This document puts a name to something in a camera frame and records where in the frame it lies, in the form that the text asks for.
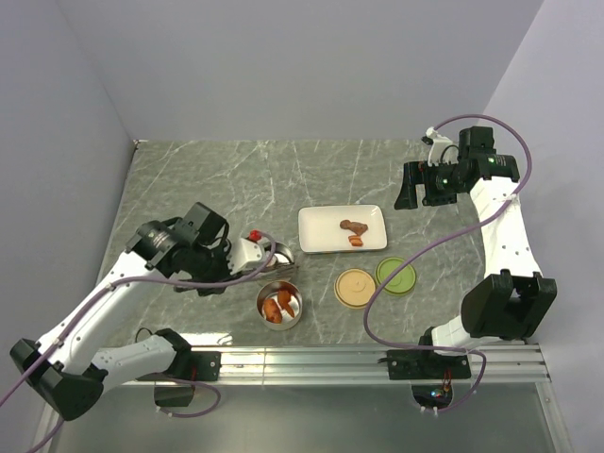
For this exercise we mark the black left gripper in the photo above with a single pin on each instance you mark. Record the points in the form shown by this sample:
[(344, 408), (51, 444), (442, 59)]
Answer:
[(225, 273)]

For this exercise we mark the aluminium front rail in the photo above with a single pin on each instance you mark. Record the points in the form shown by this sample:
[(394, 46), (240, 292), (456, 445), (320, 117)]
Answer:
[(355, 364)]

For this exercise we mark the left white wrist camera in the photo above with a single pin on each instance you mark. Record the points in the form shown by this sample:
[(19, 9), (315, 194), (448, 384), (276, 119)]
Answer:
[(244, 256)]

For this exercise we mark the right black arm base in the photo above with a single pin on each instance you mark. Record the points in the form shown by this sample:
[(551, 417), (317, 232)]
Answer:
[(424, 365)]

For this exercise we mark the beige round lid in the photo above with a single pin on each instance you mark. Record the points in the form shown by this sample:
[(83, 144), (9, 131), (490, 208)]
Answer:
[(354, 287)]

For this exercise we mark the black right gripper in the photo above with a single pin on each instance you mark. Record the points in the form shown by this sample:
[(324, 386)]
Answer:
[(411, 176)]

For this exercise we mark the white rectangular plate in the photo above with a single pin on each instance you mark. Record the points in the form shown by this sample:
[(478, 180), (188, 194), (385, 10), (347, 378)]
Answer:
[(319, 229)]

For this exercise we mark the large orange fish piece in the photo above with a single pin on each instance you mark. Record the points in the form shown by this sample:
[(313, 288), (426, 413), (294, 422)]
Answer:
[(272, 311)]

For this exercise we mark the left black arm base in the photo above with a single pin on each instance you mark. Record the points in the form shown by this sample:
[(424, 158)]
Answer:
[(203, 365)]

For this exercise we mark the steel bowl near rail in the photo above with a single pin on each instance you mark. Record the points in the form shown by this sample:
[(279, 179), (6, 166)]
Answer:
[(270, 291)]

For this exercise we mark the steel bowl far from rail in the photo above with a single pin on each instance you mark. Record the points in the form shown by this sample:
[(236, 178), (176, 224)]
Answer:
[(282, 257)]

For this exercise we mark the green round lid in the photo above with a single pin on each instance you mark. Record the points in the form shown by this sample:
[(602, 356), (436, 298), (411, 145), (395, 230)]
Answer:
[(402, 283)]

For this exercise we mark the brown meat patty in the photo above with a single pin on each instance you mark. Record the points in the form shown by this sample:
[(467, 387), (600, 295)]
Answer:
[(357, 228)]

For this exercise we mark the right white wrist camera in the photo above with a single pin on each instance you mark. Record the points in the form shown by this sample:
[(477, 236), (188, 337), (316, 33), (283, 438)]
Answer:
[(438, 146)]

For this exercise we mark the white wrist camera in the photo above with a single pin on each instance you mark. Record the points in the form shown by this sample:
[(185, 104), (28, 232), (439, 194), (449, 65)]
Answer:
[(244, 256), (438, 146)]

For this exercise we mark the orange chicken wing piece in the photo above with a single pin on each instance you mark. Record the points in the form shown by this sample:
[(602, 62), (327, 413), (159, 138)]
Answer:
[(284, 298)]

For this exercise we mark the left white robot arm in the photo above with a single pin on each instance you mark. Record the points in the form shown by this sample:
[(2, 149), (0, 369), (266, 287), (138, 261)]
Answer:
[(69, 368)]

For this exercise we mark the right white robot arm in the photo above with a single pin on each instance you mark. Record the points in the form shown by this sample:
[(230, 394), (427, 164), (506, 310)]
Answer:
[(514, 296)]

